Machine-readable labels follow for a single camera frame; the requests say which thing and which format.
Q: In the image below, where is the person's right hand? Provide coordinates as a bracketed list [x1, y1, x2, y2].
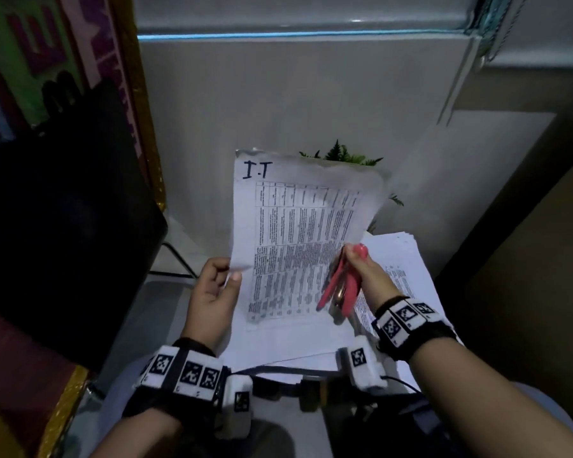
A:
[343, 243, 406, 316]

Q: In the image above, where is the person's left hand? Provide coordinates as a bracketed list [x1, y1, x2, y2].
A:
[180, 256, 243, 351]

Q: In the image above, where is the red stapler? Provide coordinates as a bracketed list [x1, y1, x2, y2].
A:
[316, 243, 369, 325]

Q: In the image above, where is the printed paper sheet with table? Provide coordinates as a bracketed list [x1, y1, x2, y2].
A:
[229, 148, 388, 330]

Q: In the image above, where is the person's right forearm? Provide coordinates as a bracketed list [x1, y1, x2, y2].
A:
[407, 337, 573, 458]

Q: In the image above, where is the person's left forearm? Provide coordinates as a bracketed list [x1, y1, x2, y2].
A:
[90, 407, 184, 458]

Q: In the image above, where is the black right wristband with markers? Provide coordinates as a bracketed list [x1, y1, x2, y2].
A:
[371, 296, 458, 362]

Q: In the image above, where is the black wristband with markers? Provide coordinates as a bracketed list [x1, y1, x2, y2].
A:
[123, 338, 231, 421]
[371, 296, 458, 362]

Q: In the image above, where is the stack of white printed papers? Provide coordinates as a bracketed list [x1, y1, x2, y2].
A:
[219, 231, 460, 378]

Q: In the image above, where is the black left wristband with markers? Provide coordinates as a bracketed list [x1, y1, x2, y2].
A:
[123, 338, 231, 421]

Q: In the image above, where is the green fern plant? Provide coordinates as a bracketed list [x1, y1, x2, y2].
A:
[299, 140, 405, 234]

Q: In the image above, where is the brown wooden cabinet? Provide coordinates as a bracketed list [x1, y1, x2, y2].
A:
[437, 147, 573, 427]

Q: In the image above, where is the black monitor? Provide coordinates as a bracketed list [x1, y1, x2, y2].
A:
[0, 77, 169, 373]

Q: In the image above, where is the gold framed red board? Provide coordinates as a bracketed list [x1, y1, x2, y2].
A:
[0, 300, 90, 458]

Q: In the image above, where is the black cable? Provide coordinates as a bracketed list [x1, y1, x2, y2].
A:
[148, 242, 197, 280]

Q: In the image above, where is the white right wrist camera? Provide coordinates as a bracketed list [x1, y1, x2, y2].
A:
[336, 336, 388, 392]

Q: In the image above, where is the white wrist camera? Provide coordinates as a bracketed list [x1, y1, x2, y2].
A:
[219, 373, 254, 440]
[336, 336, 388, 392]

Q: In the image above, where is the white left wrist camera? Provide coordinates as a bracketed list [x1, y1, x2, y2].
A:
[219, 373, 254, 440]

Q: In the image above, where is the white wall conduit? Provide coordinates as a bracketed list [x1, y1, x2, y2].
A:
[436, 35, 484, 126]

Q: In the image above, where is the colourful poster with gold frame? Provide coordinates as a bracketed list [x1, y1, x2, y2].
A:
[0, 0, 167, 212]

